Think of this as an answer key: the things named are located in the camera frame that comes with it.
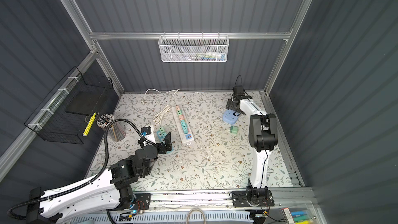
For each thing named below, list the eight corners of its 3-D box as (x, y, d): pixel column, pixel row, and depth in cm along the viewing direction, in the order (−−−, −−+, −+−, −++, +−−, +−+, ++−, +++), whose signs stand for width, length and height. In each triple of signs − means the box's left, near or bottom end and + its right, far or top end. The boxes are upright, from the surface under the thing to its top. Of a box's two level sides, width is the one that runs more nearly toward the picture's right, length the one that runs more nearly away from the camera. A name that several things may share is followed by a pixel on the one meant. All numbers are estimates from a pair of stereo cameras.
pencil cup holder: (110, 141, 96) (94, 125, 82) (115, 130, 102) (100, 113, 87) (123, 141, 96) (109, 125, 82) (127, 130, 101) (114, 113, 87)
